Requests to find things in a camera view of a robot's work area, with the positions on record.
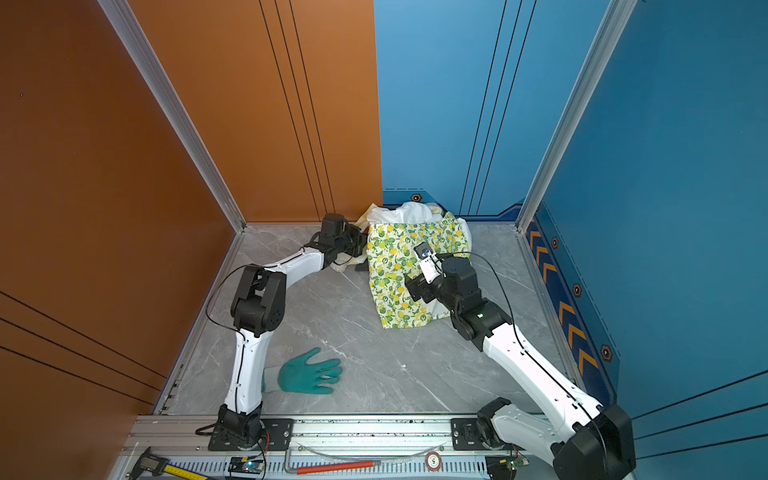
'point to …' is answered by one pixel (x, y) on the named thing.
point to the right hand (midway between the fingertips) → (419, 264)
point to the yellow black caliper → (159, 465)
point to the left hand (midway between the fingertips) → (375, 227)
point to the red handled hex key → (327, 467)
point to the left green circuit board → (245, 465)
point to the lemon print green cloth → (392, 258)
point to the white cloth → (415, 211)
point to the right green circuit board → (518, 462)
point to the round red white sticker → (433, 462)
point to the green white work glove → (298, 375)
